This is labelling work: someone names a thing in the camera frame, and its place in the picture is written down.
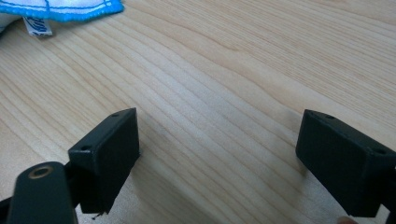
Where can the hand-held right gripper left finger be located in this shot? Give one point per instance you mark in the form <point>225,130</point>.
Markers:
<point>109,155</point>

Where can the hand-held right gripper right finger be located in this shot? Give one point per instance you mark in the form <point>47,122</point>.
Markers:
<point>345,168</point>

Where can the white towel with blue edge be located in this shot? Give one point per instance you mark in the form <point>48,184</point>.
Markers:
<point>62,7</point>

